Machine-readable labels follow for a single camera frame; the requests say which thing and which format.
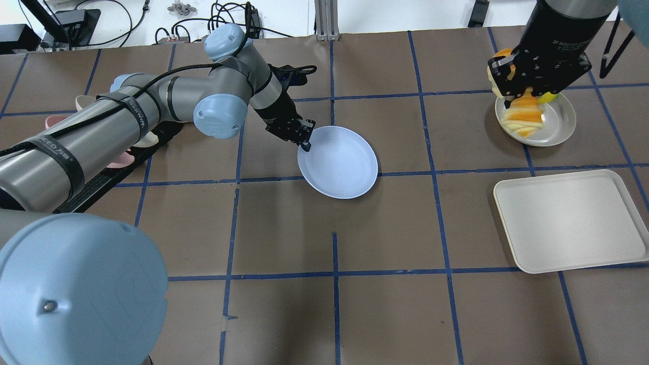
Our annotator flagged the blue plate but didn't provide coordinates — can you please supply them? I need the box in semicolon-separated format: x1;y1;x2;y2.
297;126;379;199

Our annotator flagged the yellow lemon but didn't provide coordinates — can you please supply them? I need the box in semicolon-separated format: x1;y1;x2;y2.
537;92;559;104

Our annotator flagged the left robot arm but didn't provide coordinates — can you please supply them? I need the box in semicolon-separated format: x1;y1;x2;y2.
2;24;317;364

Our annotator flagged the aluminium frame post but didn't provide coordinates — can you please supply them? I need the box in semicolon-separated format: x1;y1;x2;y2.
314;0;340;42

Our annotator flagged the black dish rack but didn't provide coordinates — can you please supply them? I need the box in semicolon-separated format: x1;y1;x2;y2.
53;122;183;213

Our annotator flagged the cream white plate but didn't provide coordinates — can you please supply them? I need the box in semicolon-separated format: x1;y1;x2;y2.
75;95;159;148

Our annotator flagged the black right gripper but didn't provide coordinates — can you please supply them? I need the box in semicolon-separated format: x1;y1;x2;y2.
488;23;593;102

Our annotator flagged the white shallow bowl plate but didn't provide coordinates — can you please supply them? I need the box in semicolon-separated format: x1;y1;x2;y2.
494;93;576;147

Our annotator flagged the orange striped bread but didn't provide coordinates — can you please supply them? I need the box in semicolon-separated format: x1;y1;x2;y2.
487;48;551;140

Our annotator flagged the white rectangular tray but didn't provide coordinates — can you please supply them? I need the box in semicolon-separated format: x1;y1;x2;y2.
493;169;647;274

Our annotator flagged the pink plate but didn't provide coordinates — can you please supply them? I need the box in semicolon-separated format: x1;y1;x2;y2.
45;114;135;169

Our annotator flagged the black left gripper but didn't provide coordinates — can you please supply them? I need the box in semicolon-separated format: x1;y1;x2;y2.
255;93;315;153

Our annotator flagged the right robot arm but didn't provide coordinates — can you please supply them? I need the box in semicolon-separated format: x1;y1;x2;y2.
487;1;648;107

